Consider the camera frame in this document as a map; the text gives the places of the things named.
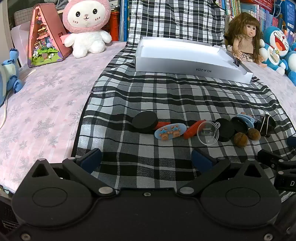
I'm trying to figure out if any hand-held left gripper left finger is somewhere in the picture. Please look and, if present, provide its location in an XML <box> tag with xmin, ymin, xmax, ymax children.
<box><xmin>30</xmin><ymin>148</ymin><xmax>117</xmax><ymax>197</ymax></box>

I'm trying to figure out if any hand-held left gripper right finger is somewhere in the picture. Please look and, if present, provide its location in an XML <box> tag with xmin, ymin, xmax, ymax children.
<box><xmin>177</xmin><ymin>148</ymin><xmax>266</xmax><ymax>197</ymax></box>

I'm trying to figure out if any clear plastic half sphere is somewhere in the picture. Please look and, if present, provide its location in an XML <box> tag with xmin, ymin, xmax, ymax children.
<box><xmin>197</xmin><ymin>121</ymin><xmax>221</xmax><ymax>146</ymax></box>

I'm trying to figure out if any brown nut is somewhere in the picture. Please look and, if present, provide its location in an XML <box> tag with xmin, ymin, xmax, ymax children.
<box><xmin>233</xmin><ymin>132</ymin><xmax>248</xmax><ymax>148</ymax></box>
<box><xmin>248</xmin><ymin>128</ymin><xmax>261</xmax><ymax>141</ymax></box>

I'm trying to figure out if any large black binder clip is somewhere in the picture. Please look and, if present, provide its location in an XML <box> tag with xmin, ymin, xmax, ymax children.
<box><xmin>254</xmin><ymin>111</ymin><xmax>277</xmax><ymax>138</ymax></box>

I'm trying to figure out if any black round disc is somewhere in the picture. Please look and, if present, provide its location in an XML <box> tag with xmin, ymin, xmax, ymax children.
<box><xmin>216</xmin><ymin>118</ymin><xmax>235</xmax><ymax>142</ymax></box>
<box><xmin>132</xmin><ymin>111</ymin><xmax>159</xmax><ymax>133</ymax></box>

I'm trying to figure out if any blue oval hair clip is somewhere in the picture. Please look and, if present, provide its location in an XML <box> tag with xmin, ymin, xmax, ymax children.
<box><xmin>154</xmin><ymin>123</ymin><xmax>186</xmax><ymax>141</ymax></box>

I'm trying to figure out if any blue claw hair clip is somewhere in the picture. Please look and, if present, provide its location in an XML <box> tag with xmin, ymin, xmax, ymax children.
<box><xmin>236</xmin><ymin>112</ymin><xmax>257</xmax><ymax>128</ymax></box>

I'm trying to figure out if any black round lid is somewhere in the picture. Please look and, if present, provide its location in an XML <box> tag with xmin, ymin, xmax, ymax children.
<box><xmin>231</xmin><ymin>116</ymin><xmax>250</xmax><ymax>135</ymax></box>

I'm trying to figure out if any red clip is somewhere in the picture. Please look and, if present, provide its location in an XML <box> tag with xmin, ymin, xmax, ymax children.
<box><xmin>154</xmin><ymin>121</ymin><xmax>171</xmax><ymax>131</ymax></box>

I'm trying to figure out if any white cardboard box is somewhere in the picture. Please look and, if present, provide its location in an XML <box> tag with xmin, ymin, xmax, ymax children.
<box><xmin>135</xmin><ymin>36</ymin><xmax>254</xmax><ymax>84</ymax></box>

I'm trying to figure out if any pink snowflake blanket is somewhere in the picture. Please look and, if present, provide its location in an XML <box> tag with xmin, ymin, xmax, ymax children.
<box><xmin>0</xmin><ymin>40</ymin><xmax>296</xmax><ymax>193</ymax></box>

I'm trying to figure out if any black white plaid cloth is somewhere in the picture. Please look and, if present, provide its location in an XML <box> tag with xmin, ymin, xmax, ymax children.
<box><xmin>72</xmin><ymin>0</ymin><xmax>296</xmax><ymax>193</ymax></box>

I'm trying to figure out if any blue robot cat plush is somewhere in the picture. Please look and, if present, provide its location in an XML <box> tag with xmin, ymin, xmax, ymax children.
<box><xmin>259</xmin><ymin>26</ymin><xmax>293</xmax><ymax>75</ymax></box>

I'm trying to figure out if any brown haired baby doll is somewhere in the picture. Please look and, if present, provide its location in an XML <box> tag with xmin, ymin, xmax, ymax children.
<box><xmin>224</xmin><ymin>12</ymin><xmax>269</xmax><ymax>68</ymax></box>

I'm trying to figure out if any light blue plush toy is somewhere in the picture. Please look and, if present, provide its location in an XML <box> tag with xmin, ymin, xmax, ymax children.
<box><xmin>0</xmin><ymin>48</ymin><xmax>23</xmax><ymax>107</ymax></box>

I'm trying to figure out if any pink white bunny plush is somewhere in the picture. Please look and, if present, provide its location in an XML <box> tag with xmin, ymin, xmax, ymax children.
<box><xmin>63</xmin><ymin>0</ymin><xmax>112</xmax><ymax>59</ymax></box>

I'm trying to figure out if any pink triangular toy house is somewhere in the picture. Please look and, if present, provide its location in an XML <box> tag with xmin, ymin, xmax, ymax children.
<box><xmin>27</xmin><ymin>3</ymin><xmax>73</xmax><ymax>68</ymax></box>

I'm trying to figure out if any blue package box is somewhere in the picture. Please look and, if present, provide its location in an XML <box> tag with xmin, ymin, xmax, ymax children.
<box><xmin>283</xmin><ymin>0</ymin><xmax>296</xmax><ymax>26</ymax></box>

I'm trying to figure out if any red tin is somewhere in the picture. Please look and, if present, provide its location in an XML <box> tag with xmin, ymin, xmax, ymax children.
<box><xmin>109</xmin><ymin>10</ymin><xmax>121</xmax><ymax>42</ymax></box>

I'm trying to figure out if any row of colourful books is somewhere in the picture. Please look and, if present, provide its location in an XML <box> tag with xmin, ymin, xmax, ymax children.
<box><xmin>215</xmin><ymin>0</ymin><xmax>296</xmax><ymax>44</ymax></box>

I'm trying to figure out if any row of blue books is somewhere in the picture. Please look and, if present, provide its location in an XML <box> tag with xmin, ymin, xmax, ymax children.
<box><xmin>119</xmin><ymin>0</ymin><xmax>130</xmax><ymax>42</ymax></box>

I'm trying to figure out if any pink paper sheet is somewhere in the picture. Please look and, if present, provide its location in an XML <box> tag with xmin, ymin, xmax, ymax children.
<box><xmin>10</xmin><ymin>24</ymin><xmax>31</xmax><ymax>67</ymax></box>

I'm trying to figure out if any grey cloth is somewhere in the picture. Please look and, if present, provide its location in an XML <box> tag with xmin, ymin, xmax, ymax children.
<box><xmin>54</xmin><ymin>0</ymin><xmax>70</xmax><ymax>11</ymax></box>

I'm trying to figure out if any grey cutting mat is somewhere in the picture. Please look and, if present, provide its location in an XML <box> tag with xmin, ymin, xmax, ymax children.
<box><xmin>14</xmin><ymin>7</ymin><xmax>35</xmax><ymax>26</ymax></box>

